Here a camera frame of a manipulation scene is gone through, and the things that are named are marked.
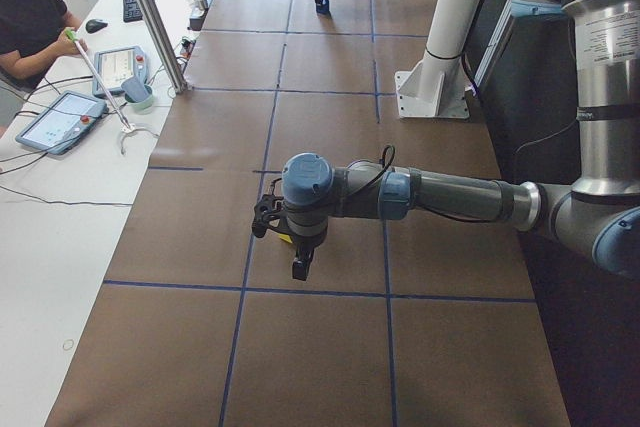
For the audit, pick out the black computer mouse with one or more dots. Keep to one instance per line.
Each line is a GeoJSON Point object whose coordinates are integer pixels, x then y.
{"type": "Point", "coordinates": [95, 25]}

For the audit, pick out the near teach pendant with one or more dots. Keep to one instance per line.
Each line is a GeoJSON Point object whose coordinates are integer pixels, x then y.
{"type": "Point", "coordinates": [63, 124]}

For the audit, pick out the green handled grabber stick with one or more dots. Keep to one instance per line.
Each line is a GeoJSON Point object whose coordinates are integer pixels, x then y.
{"type": "Point", "coordinates": [128, 129]}

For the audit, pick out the black keyboard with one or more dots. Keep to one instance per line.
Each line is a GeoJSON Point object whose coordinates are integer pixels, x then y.
{"type": "Point", "coordinates": [131, 11]}

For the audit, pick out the far teach pendant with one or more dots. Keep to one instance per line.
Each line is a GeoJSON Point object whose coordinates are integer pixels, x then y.
{"type": "Point", "coordinates": [117, 65]}

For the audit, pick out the person in black shirt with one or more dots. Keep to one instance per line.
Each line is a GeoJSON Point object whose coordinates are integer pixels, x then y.
{"type": "Point", "coordinates": [33, 37]}

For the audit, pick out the yellow wooden block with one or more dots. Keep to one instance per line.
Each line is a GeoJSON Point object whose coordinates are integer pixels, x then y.
{"type": "Point", "coordinates": [286, 238]}

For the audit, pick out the aluminium frame post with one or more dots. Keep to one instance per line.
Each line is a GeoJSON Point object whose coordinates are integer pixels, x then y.
{"type": "Point", "coordinates": [160, 38]}

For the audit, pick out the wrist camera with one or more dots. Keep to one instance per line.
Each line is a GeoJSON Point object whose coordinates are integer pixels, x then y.
{"type": "Point", "coordinates": [269, 213]}

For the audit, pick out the white camera pole base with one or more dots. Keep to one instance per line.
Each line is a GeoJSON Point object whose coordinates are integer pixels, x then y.
{"type": "Point", "coordinates": [438, 86]}

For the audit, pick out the teach pendant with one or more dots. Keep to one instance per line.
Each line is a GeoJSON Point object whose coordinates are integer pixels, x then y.
{"type": "Point", "coordinates": [117, 65]}
{"type": "Point", "coordinates": [63, 124]}

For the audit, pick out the blue cup on tape roll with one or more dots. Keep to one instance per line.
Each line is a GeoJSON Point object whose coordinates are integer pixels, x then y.
{"type": "Point", "coordinates": [137, 94]}

